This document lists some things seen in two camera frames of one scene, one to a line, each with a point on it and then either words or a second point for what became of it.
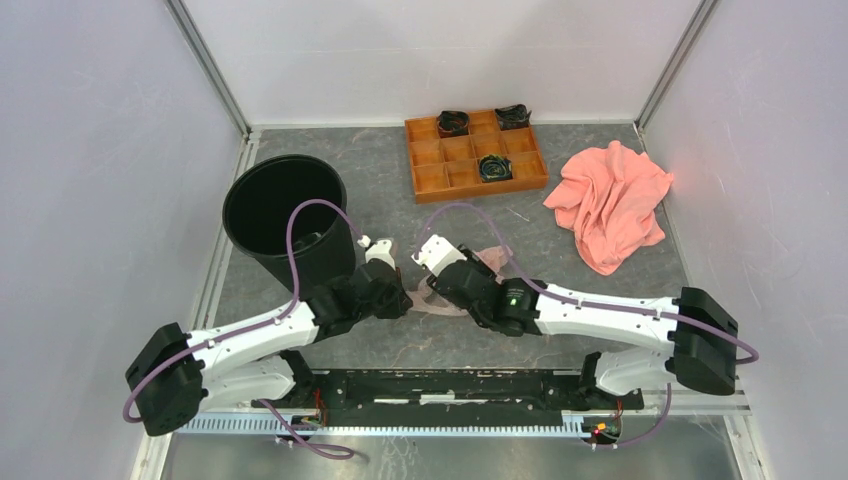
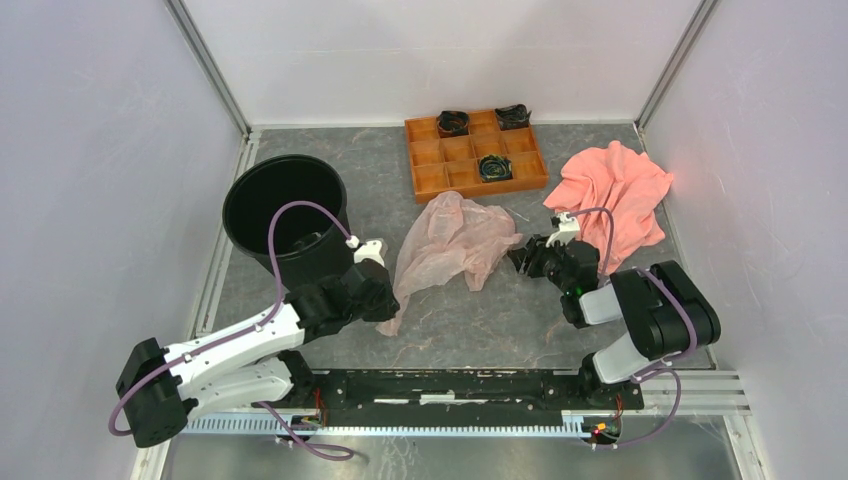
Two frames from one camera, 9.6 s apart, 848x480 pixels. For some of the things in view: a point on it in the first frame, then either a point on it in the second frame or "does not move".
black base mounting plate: [440, 398] does not move
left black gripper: [400, 304] does not move
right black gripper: [474, 261] to [520, 257]
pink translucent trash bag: [428, 299] to [444, 237]
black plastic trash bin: [256, 212] does not move
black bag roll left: [453, 123] does not move
